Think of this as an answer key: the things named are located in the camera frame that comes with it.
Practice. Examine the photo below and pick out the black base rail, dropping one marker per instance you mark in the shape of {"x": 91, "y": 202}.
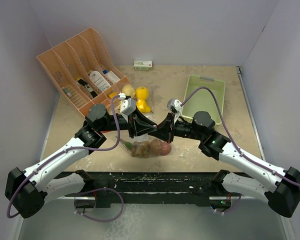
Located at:
{"x": 194, "y": 188}

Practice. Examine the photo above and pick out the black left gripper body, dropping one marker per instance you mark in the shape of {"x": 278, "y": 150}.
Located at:
{"x": 130, "y": 125}

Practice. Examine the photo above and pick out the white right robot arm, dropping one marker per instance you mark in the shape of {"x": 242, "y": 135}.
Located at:
{"x": 274, "y": 185}

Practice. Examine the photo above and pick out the white blue cap tube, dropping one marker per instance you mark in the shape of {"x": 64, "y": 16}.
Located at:
{"x": 111, "y": 76}

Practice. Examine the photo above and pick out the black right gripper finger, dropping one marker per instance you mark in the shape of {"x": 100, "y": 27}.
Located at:
{"x": 166, "y": 123}
{"x": 161, "y": 134}

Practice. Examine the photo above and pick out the small clear vial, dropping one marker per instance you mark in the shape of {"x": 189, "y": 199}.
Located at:
{"x": 67, "y": 92}

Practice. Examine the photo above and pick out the pink plastic file organizer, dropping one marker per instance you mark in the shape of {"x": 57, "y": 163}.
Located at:
{"x": 76, "y": 58}

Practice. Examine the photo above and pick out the red fake apple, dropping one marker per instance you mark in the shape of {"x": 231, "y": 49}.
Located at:
{"x": 165, "y": 148}

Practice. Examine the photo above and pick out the yellow fake pear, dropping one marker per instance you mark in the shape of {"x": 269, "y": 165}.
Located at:
{"x": 142, "y": 106}

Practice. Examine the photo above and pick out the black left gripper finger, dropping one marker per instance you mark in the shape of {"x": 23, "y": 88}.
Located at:
{"x": 142, "y": 130}
{"x": 144, "y": 119}

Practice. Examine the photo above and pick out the clear zip bag yellow food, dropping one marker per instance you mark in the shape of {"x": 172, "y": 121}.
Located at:
{"x": 117, "y": 87}

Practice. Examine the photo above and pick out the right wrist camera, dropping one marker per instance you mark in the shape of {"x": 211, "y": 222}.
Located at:
{"x": 175, "y": 106}

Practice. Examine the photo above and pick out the white lotion bottle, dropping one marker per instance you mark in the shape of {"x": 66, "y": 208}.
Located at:
{"x": 99, "y": 81}

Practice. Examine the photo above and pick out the clear zip bag brown food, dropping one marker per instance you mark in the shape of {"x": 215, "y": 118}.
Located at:
{"x": 127, "y": 143}

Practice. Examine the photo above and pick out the small green white box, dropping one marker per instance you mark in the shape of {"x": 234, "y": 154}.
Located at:
{"x": 143, "y": 65}

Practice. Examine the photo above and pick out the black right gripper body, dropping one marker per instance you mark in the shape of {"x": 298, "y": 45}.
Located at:
{"x": 180, "y": 129}

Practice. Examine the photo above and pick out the black yellow tool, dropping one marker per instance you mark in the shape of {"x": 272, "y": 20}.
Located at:
{"x": 91, "y": 93}

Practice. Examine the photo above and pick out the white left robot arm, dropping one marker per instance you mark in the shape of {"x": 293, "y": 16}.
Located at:
{"x": 30, "y": 189}

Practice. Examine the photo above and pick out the green perforated plastic basket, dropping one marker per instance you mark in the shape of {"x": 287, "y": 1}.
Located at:
{"x": 203, "y": 100}

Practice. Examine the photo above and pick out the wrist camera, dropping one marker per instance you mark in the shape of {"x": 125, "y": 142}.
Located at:
{"x": 127, "y": 106}
{"x": 175, "y": 106}

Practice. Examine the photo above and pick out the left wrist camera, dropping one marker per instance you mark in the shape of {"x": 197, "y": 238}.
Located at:
{"x": 127, "y": 106}

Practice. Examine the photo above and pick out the fake brown grape bunch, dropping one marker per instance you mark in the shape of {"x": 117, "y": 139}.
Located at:
{"x": 140, "y": 149}

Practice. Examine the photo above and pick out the brown fake kiwi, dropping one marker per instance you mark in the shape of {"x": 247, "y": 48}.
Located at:
{"x": 156, "y": 147}

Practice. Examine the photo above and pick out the yellow fake food wedge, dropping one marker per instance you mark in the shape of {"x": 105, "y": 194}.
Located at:
{"x": 112, "y": 94}

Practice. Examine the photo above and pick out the beige fake potato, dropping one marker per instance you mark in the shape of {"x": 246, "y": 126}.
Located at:
{"x": 129, "y": 90}

